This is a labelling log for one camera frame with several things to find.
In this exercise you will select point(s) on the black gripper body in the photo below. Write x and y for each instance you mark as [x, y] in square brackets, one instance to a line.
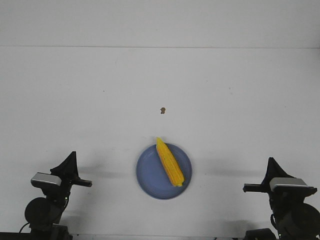
[67, 183]
[257, 188]

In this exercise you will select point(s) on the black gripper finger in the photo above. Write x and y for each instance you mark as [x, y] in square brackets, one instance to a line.
[275, 174]
[68, 169]

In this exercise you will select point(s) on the blue round plate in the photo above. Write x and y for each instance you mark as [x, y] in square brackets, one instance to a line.
[152, 178]

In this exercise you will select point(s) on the yellow corn cob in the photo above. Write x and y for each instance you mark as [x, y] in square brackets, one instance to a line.
[169, 163]

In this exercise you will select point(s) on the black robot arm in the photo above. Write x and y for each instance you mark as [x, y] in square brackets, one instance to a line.
[292, 218]
[43, 214]

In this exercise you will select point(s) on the small brown table mark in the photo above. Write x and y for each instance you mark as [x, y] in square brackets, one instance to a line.
[162, 110]

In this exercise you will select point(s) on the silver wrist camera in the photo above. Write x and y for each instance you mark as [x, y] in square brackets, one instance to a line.
[41, 180]
[291, 185]

